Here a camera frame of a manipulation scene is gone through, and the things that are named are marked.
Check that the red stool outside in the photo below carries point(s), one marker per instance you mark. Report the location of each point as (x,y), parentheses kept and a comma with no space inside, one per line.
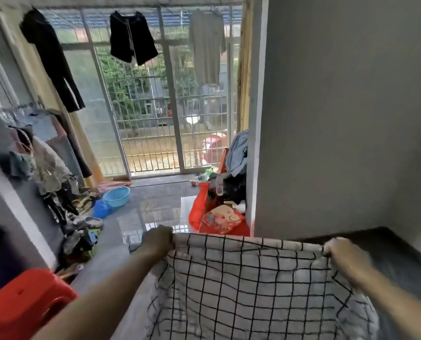
(213,146)

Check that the pink plastic basin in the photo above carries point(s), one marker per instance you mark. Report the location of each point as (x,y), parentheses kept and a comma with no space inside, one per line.
(112,185)

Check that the pile of clothes and hangers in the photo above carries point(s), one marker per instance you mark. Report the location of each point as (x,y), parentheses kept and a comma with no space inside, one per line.
(51,180)

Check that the person's left forearm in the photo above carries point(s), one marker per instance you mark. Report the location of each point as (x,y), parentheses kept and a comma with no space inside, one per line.
(97,297)

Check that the black hanging trousers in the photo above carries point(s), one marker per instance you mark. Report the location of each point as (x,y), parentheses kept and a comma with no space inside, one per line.
(53,61)

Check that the grey jacket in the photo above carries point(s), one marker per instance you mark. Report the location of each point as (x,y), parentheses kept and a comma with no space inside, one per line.
(238,154)

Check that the person's right fingers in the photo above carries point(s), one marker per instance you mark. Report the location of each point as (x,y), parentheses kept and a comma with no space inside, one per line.
(332,247)

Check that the metal window grille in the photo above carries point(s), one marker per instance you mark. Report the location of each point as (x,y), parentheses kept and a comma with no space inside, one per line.
(153,92)

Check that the person's left hand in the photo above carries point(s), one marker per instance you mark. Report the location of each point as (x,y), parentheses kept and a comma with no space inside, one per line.
(157,238)

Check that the white black checked sheet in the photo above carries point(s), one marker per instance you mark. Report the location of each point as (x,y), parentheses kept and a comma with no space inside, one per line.
(253,290)

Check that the clear plastic bottle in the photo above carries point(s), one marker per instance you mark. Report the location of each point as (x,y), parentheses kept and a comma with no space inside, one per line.
(219,185)

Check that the grey slipper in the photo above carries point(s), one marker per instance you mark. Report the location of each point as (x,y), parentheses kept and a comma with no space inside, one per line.
(88,223)

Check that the grey hanging shirt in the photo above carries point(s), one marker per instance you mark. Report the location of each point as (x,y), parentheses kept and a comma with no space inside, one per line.
(207,45)

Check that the person's right hand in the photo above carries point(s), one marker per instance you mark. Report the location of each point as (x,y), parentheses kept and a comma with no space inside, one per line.
(346,256)

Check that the black hanging shorts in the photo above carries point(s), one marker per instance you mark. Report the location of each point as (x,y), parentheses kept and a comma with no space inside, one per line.
(132,37)

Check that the person's left fingers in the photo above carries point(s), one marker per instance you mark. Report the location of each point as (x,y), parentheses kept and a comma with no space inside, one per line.
(168,237)

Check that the red plastic bag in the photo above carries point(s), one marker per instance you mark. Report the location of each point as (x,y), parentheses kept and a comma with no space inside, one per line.
(217,217)

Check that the red plastic stool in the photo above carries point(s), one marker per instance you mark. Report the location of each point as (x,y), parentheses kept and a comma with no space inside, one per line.
(24,302)

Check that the dark mattress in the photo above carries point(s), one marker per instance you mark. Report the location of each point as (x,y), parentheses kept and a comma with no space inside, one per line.
(401,265)

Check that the blue plastic scoop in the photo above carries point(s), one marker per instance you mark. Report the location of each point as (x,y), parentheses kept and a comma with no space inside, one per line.
(100,209)

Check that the person's right forearm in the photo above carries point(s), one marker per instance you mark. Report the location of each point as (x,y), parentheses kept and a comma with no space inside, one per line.
(398,304)

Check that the blue plastic basin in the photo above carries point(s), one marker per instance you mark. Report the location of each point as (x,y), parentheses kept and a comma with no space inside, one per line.
(117,196)

